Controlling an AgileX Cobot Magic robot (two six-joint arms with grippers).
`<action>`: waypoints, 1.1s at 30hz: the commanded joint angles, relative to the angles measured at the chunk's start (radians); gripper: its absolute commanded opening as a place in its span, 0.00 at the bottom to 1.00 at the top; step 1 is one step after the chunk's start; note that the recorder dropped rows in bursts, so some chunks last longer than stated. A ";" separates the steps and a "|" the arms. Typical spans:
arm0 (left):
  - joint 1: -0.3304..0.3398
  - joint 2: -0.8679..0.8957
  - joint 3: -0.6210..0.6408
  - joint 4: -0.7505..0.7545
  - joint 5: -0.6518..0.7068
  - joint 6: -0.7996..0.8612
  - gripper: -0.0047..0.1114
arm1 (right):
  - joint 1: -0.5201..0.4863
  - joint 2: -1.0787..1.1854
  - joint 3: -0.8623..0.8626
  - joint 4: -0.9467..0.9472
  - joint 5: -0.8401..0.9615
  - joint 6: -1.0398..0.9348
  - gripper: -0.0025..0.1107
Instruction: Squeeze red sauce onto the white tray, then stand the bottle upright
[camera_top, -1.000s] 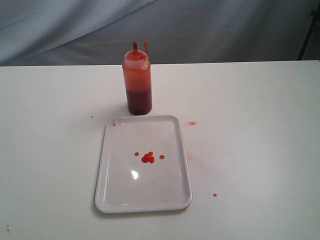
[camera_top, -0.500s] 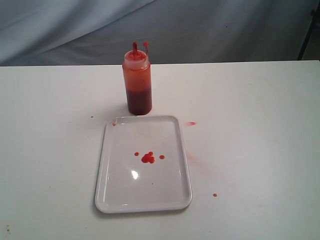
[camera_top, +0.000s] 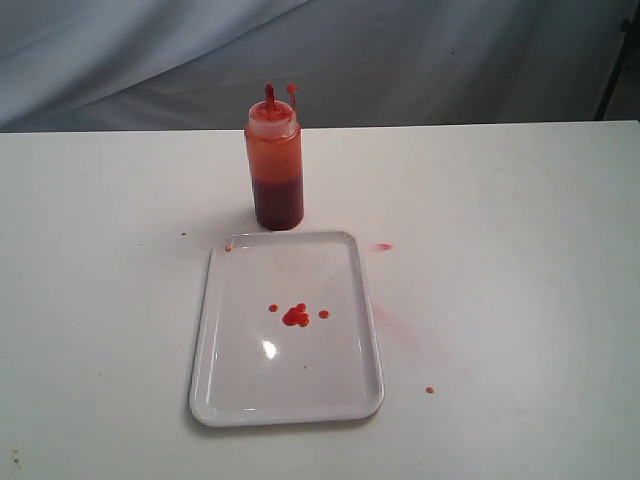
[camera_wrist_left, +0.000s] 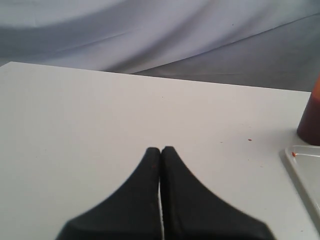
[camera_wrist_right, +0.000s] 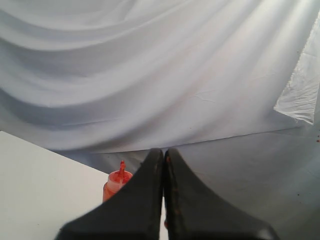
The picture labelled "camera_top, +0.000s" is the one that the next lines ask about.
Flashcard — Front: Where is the red sauce blob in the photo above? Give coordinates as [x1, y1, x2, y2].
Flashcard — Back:
[282, 303, 311, 327]

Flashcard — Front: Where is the white rectangular plastic tray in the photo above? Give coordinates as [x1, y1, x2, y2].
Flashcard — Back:
[189, 231, 384, 428]

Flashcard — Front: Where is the red sauce squeeze bottle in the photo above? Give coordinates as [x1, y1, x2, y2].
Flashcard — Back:
[244, 83, 304, 231]

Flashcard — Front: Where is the grey backdrop cloth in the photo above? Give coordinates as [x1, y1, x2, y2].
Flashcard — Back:
[1, 1, 639, 132]

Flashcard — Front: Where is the black tripod stand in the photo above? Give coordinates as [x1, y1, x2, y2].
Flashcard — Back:
[594, 2, 639, 121]

